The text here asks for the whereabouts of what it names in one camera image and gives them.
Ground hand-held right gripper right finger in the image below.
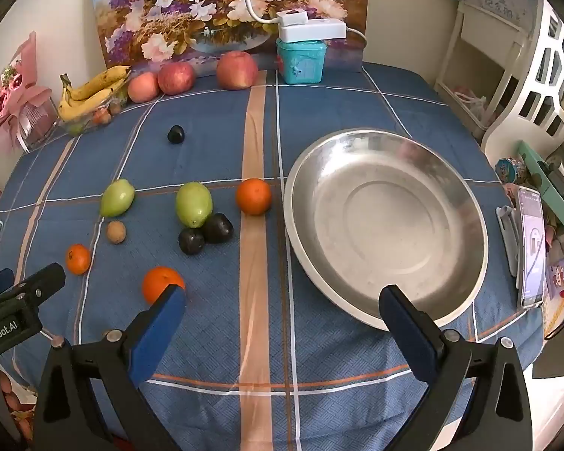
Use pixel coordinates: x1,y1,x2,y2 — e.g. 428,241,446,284
378,284,533,451

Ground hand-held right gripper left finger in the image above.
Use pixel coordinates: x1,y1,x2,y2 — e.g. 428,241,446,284
32,284,187,451

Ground orange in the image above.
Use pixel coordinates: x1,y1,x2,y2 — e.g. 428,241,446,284
235,178,273,216
142,266,186,306

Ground small tangerine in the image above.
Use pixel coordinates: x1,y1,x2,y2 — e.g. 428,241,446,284
66,244,92,276

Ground stainless steel bowl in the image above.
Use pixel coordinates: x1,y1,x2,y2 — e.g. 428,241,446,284
283,128,490,332

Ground green mango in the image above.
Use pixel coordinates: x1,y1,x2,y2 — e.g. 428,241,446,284
176,182,214,229
100,179,136,219

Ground blue plaid tablecloth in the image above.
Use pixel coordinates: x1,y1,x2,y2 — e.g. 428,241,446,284
0,63,546,451

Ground white phone stand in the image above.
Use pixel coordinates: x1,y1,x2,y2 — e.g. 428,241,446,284
495,205,520,278

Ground smartphone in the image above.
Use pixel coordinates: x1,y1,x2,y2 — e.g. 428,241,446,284
517,186,546,309

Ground colourful sticker cards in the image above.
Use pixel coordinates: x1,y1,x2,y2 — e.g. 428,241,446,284
544,218,564,339

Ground glass fruit bowl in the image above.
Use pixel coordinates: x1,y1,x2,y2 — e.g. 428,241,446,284
56,98,127,138

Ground pink flower bouquet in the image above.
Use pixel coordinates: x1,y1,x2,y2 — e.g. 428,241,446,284
0,32,59,153

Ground round patterned tin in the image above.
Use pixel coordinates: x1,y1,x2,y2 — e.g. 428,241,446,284
495,157,528,185

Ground bunch of bananas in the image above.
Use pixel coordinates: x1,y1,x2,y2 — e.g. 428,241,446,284
58,65,132,123

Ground teal board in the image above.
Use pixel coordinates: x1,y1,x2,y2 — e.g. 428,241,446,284
516,140,564,229

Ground pale pink apple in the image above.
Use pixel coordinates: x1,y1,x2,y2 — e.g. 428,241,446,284
127,72,161,104

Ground large red apple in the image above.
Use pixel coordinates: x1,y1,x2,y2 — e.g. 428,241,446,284
216,51,259,91

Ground white lattice furniture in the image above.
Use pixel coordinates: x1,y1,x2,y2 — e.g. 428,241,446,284
481,0,564,163

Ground white shelf rack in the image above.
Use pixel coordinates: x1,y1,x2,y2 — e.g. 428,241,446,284
433,0,533,129

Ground teal plastic box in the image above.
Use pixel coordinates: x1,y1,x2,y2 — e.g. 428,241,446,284
276,38,329,85

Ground flower painting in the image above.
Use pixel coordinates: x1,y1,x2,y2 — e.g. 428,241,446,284
90,0,370,78

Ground white charger box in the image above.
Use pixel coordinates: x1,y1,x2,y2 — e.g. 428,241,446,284
278,20,347,44

